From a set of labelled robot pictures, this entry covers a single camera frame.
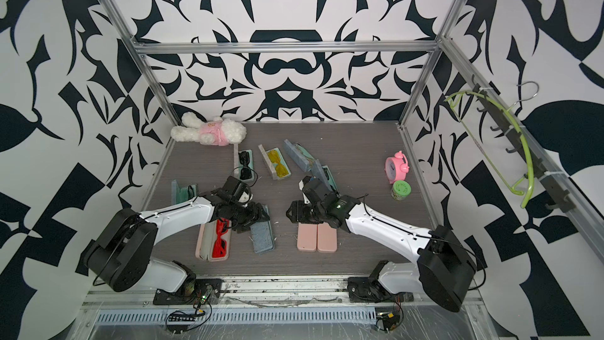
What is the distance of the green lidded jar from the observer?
933mm

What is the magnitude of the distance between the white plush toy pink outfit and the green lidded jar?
69cm

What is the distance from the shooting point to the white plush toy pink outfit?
1038 mm
